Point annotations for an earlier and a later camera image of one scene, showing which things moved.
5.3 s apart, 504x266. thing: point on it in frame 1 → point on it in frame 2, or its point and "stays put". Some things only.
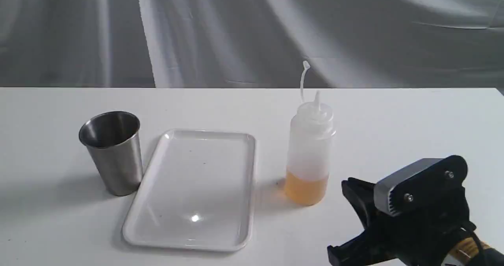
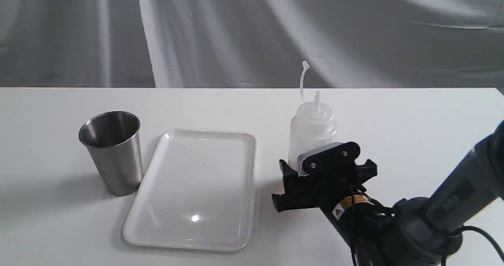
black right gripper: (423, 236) → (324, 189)
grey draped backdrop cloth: (251, 35) stays put
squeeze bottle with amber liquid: (308, 156) stays put
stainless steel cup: (113, 138) stays put
